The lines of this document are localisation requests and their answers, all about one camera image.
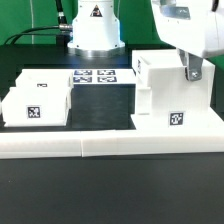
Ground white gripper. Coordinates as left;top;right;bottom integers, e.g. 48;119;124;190
151;0;224;81

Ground white drawer cabinet box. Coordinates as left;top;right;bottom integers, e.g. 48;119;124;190
131;50;215;130

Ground white front drawer tray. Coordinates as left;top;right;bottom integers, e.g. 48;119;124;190
2;87;71;127

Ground white drawer tray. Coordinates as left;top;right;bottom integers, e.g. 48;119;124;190
2;87;71;127
15;69;73;88

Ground white rear drawer tray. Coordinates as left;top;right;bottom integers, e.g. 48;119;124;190
15;69;73;88

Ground white L-shaped border fence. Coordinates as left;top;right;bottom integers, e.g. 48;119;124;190
0;112;224;159

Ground white marker tag sheet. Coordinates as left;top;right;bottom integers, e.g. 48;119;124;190
73;69;135;85

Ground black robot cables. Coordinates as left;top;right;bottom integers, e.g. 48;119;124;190
3;0;74;46

